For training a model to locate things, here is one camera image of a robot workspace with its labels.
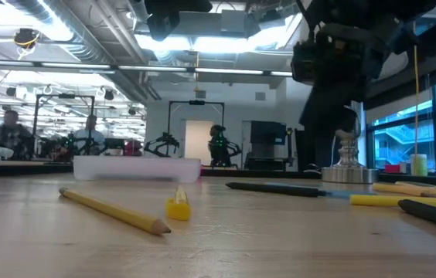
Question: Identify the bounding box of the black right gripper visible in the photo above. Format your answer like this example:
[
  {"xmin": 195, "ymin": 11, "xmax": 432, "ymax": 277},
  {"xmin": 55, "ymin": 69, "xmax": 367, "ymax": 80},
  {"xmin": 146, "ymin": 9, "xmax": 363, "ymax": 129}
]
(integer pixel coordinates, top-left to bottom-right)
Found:
[{"xmin": 291, "ymin": 22, "xmax": 370, "ymax": 131}]

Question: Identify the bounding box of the black pen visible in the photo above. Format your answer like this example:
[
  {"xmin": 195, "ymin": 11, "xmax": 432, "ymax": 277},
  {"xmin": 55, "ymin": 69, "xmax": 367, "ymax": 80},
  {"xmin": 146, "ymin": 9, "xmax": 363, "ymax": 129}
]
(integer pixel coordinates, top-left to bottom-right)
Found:
[
  {"xmin": 224, "ymin": 181, "xmax": 328, "ymax": 198},
  {"xmin": 397, "ymin": 198, "xmax": 436, "ymax": 235}
]

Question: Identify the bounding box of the yellow marker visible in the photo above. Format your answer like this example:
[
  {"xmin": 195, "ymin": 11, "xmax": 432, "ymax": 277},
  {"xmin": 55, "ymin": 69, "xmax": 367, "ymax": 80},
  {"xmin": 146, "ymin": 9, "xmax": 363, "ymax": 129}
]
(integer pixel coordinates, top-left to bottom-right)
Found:
[{"xmin": 349, "ymin": 194, "xmax": 436, "ymax": 214}]

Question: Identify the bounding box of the clear box with pink lid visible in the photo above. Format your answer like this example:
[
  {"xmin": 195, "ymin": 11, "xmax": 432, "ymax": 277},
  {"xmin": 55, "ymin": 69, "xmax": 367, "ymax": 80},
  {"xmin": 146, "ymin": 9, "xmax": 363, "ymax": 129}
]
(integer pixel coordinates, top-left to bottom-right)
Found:
[{"xmin": 73, "ymin": 155, "xmax": 203, "ymax": 185}]

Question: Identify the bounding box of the bright yellow pen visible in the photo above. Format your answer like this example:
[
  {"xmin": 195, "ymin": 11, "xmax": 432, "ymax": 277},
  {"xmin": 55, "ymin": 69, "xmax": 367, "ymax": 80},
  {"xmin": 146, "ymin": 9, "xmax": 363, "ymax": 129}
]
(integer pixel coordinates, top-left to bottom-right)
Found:
[{"xmin": 165, "ymin": 185, "xmax": 192, "ymax": 222}]

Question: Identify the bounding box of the yellow wooden pencil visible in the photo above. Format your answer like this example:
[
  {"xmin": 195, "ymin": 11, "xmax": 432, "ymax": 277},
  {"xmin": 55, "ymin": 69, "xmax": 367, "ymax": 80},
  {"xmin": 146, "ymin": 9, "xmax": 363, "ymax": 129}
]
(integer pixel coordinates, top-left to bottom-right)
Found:
[{"xmin": 58, "ymin": 187, "xmax": 172, "ymax": 236}]

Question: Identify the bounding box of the grey ceiling box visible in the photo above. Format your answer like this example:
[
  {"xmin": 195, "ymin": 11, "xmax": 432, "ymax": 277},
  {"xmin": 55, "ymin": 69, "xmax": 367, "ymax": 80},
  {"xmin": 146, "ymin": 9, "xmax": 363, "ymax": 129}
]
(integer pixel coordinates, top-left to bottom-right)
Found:
[{"xmin": 220, "ymin": 9, "xmax": 247, "ymax": 34}]

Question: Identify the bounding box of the long ceiling light bar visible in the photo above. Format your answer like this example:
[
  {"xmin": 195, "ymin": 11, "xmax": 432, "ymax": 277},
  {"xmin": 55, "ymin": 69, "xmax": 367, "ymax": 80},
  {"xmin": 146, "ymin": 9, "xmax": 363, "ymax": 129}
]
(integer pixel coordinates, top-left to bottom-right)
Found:
[{"xmin": 0, "ymin": 58, "xmax": 295, "ymax": 77}]

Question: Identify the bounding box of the black cabinet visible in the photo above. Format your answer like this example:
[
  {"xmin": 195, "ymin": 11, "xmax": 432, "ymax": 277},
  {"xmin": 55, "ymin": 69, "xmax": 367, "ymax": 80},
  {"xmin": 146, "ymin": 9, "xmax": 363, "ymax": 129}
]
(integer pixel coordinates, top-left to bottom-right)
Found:
[{"xmin": 294, "ymin": 127, "xmax": 337, "ymax": 171}]

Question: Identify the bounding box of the black television screen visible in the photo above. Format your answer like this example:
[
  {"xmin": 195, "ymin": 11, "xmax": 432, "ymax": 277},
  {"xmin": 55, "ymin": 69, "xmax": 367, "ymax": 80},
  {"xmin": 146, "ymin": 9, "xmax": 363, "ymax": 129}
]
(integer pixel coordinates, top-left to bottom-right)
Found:
[{"xmin": 249, "ymin": 120, "xmax": 288, "ymax": 147}]

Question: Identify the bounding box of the silver lamp with white shade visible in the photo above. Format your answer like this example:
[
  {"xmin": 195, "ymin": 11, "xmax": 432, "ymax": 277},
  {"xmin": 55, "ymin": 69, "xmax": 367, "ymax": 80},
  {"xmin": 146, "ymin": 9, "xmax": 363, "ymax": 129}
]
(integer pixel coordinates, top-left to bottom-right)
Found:
[{"xmin": 321, "ymin": 48, "xmax": 409, "ymax": 185}]

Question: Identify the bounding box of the large window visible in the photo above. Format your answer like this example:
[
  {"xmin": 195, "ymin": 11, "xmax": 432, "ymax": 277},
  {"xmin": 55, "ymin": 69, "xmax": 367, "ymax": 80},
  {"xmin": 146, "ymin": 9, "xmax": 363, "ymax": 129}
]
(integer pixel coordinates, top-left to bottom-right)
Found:
[{"xmin": 364, "ymin": 73, "xmax": 436, "ymax": 173}]

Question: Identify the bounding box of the green-yellow cup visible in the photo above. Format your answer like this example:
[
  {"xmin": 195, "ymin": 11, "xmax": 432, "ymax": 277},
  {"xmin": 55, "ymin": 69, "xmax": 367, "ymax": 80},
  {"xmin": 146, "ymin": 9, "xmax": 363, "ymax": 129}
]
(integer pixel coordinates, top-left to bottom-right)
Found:
[{"xmin": 410, "ymin": 153, "xmax": 429, "ymax": 177}]

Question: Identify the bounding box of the white door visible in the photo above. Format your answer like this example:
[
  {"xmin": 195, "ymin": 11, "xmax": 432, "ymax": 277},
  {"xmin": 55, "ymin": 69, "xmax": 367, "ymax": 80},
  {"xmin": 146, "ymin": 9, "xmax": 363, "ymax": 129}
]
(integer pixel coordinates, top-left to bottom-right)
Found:
[{"xmin": 184, "ymin": 119, "xmax": 215, "ymax": 166}]

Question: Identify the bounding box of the red bag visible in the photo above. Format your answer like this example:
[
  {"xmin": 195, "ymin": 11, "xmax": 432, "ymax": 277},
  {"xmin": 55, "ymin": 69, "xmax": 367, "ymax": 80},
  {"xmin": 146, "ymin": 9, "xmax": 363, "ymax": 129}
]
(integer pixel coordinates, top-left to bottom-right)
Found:
[{"xmin": 124, "ymin": 138, "xmax": 145, "ymax": 157}]

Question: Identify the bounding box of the small black monitor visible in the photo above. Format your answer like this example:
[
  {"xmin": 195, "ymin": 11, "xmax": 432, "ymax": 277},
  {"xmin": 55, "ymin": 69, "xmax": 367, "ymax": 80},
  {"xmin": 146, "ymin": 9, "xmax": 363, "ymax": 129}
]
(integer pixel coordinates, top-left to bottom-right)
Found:
[{"xmin": 104, "ymin": 137, "xmax": 126, "ymax": 152}]

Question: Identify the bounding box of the person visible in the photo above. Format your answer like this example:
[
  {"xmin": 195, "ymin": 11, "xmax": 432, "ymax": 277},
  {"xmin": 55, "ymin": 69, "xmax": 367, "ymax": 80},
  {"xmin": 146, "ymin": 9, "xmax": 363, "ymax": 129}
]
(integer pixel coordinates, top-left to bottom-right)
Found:
[
  {"xmin": 0, "ymin": 110, "xmax": 36, "ymax": 160},
  {"xmin": 73, "ymin": 114, "xmax": 106, "ymax": 156}
]

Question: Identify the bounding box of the silver ceiling duct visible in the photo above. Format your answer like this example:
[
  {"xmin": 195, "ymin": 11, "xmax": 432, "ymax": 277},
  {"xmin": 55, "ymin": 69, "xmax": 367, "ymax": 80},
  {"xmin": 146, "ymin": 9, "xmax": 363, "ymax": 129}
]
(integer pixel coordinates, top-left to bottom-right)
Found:
[{"xmin": 127, "ymin": 0, "xmax": 148, "ymax": 23}]

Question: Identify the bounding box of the black gantry frame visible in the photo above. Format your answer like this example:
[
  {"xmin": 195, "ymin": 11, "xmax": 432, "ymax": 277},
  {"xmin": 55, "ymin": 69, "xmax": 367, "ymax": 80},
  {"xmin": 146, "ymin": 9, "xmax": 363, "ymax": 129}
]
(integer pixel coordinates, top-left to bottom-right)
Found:
[
  {"xmin": 166, "ymin": 100, "xmax": 226, "ymax": 159},
  {"xmin": 30, "ymin": 93, "xmax": 96, "ymax": 160}
]

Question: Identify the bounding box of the coiled yellow ceiling cable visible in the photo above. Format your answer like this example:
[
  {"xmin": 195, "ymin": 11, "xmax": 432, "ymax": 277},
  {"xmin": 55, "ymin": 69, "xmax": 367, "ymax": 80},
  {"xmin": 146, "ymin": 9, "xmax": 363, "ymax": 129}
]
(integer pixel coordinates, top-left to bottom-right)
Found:
[{"xmin": 12, "ymin": 27, "xmax": 42, "ymax": 50}]

